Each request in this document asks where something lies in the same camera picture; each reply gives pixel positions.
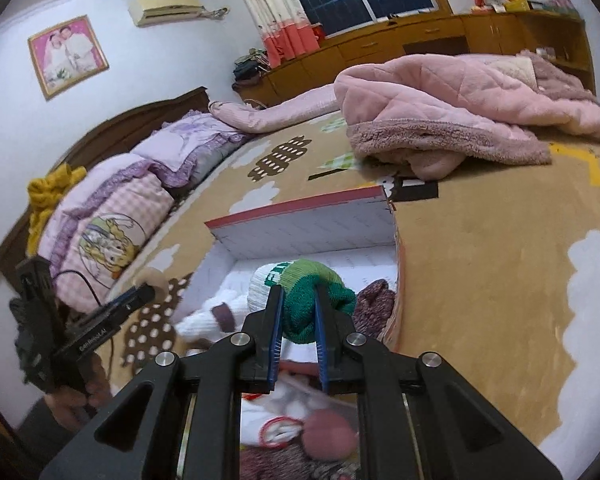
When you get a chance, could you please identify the maroon knit glove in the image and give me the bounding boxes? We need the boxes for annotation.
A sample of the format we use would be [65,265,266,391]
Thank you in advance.
[239,443,361,480]
[352,278,396,339]

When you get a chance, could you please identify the white sock bundle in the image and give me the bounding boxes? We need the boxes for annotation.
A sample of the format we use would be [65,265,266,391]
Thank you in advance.
[240,373,329,448]

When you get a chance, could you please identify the pink sock ball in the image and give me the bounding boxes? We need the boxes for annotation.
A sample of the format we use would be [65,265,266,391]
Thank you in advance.
[301,410,358,462]

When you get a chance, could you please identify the green white sock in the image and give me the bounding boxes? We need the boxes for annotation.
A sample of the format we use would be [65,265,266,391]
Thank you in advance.
[247,259,356,344]

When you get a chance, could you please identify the person's hand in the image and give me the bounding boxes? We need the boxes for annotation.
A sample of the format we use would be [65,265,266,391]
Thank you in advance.
[44,354,112,432]

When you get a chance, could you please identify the pink checked cartoon pillow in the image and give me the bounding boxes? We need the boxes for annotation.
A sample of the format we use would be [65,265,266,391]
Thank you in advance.
[36,153,174,313]

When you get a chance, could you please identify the yellow knit garment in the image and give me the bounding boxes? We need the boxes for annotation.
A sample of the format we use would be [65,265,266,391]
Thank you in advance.
[26,162,87,257]

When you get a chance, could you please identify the purple ruffled pillow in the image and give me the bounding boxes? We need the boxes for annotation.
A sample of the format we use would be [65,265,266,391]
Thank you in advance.
[131,110,251,188]

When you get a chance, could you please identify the wooden headboard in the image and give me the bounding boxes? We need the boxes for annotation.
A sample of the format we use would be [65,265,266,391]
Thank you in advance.
[0,87,210,292]

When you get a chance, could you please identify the red cardboard shoe box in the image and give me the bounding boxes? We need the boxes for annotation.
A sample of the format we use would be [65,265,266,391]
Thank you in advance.
[170,185,400,328]

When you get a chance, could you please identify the framed wedding photo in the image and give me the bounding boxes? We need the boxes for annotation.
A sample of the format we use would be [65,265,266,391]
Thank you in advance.
[28,15,109,101]

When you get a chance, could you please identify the clothes pile on cabinet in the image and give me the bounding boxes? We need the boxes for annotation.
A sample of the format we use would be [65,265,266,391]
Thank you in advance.
[232,48,271,92]

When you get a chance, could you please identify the long pink bolster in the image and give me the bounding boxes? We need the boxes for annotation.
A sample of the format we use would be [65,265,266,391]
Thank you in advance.
[208,84,339,134]

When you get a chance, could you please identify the pink quilted blanket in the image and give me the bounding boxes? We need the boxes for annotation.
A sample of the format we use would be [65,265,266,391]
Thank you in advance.
[334,51,600,181]

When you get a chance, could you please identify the left floral curtain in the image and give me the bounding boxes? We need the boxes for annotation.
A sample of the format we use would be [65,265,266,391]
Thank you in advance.
[245,0,320,68]

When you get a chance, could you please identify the items on cabinet corner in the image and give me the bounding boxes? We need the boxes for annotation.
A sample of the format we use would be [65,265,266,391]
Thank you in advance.
[470,0,580,18]

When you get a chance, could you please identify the black cable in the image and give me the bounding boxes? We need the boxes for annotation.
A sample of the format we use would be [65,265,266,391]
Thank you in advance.
[51,268,117,361]

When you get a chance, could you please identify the wall air conditioner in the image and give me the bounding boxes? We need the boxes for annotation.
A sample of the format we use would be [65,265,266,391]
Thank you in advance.
[129,0,230,27]

